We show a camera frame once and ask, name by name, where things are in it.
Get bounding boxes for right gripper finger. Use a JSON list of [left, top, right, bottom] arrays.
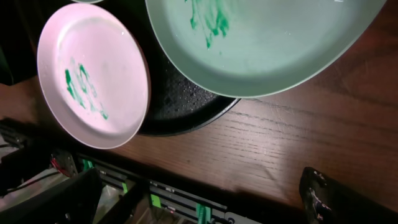
[[299, 167, 397, 224]]

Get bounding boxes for mint green plate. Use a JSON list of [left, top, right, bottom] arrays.
[[146, 0, 384, 98], [71, 0, 104, 4]]

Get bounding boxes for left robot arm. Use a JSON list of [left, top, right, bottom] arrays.
[[1, 168, 102, 224]]

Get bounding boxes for round black tray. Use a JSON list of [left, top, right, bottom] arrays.
[[99, 0, 239, 136]]

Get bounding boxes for white plate green stains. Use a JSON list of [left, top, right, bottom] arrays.
[[37, 3, 150, 149]]

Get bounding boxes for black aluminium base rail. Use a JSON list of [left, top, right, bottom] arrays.
[[1, 119, 262, 223]]

